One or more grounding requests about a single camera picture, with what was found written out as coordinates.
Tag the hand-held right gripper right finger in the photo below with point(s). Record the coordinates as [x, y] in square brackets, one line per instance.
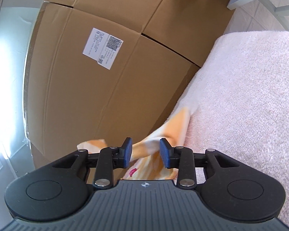
[165, 152]

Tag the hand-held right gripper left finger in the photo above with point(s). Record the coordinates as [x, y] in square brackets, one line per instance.
[127, 152]

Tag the orange striped shirt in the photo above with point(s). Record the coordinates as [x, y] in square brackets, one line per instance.
[173, 127]

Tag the large labelled cardboard box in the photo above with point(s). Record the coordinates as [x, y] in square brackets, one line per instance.
[74, 101]

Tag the pink fluffy blanket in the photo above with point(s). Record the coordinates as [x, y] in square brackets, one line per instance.
[243, 101]

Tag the white square code label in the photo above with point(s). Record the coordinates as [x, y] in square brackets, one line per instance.
[109, 53]

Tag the white text shipping label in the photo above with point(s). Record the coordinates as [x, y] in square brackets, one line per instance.
[94, 42]

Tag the plain cardboard box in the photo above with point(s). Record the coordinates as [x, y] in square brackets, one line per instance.
[187, 24]

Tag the taped cardboard box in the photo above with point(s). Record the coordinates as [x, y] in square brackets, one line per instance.
[110, 4]

